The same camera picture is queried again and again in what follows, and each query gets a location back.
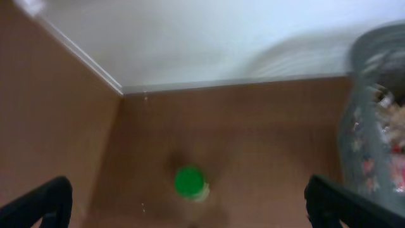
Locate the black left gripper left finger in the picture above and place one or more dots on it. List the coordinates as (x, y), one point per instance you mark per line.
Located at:
(51, 203)

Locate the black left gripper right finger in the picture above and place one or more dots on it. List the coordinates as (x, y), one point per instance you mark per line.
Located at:
(330, 205)

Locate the white brown wrapper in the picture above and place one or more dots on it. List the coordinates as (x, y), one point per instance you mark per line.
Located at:
(391, 117)

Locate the green lid jar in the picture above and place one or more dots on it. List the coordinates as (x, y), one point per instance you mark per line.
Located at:
(191, 183)

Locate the brown cardboard panel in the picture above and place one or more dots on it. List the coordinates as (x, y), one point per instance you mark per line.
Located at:
(56, 113)

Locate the grey plastic basket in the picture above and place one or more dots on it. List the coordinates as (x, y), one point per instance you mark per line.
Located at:
(369, 166)

